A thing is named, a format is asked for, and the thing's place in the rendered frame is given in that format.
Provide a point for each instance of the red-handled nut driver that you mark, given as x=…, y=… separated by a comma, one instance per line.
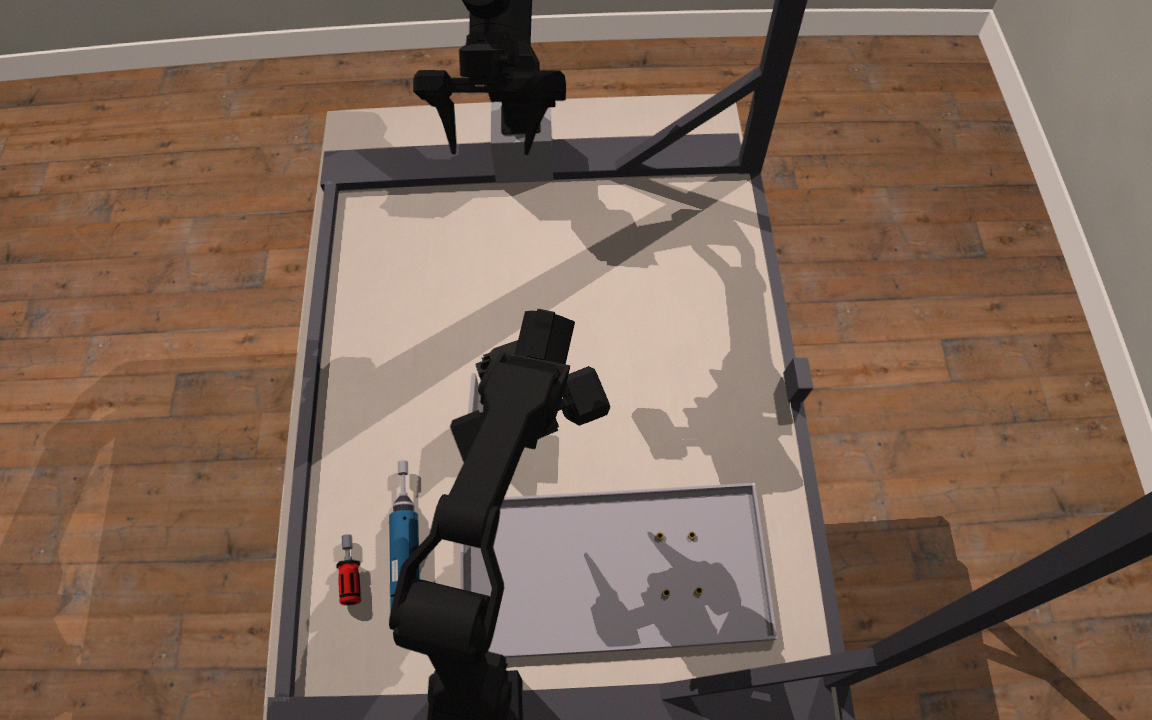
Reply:
x=349, y=580

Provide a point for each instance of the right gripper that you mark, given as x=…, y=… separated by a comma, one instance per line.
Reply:
x=439, y=87

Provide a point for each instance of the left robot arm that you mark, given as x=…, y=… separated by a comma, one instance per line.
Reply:
x=521, y=398

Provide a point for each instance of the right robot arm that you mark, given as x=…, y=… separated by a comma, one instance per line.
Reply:
x=493, y=58

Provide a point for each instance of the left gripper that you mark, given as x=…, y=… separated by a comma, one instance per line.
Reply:
x=584, y=399

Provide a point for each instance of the blue cordless drill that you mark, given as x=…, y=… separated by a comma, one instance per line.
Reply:
x=403, y=530

